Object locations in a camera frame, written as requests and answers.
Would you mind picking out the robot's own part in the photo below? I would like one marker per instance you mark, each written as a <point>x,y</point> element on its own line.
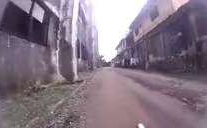
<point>141,126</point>

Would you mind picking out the grey weathered concrete building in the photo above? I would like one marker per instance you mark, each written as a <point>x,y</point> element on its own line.
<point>24,56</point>

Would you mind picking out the pink and grey building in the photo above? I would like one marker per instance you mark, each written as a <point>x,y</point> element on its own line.
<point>171,40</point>

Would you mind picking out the reddish dirt road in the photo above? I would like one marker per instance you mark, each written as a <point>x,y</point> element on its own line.
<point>124,100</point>

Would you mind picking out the grass and rubble verge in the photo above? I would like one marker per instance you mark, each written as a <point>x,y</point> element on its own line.
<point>41,103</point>

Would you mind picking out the distant pale building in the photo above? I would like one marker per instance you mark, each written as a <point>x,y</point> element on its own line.
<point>121,53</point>

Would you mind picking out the distant trees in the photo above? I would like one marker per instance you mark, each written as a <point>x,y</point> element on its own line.
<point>103,62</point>

